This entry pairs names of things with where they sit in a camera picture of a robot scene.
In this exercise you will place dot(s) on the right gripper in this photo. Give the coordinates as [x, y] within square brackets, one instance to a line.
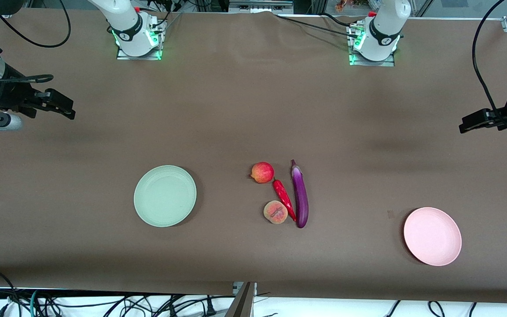
[12, 96]

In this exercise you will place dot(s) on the purple eggplant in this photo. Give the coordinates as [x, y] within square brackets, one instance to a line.
[299, 193]

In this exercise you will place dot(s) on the red chili pepper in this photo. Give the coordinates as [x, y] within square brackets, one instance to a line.
[283, 196]

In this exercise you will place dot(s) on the red apple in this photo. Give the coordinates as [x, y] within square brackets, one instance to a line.
[262, 172]

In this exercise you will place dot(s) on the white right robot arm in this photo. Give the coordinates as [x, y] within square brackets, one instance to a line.
[126, 22]

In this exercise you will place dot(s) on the brown table cover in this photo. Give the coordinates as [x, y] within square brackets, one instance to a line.
[82, 198]

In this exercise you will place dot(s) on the pink round plate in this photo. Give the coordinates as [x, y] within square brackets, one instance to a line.
[432, 237]

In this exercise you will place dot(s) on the pale green round plate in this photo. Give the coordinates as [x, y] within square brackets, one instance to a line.
[164, 196]

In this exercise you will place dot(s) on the orange plastic toy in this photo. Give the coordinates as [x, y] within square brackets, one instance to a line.
[341, 6]

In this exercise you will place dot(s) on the orange peach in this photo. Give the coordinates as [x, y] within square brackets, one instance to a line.
[275, 212]

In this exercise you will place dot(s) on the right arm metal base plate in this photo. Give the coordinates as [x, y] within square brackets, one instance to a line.
[123, 55]

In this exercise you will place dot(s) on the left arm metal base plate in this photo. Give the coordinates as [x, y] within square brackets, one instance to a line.
[385, 63]

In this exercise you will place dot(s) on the grey metal rail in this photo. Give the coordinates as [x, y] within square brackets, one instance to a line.
[260, 6]

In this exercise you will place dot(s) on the aluminium profile post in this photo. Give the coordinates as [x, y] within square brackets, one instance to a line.
[242, 304]

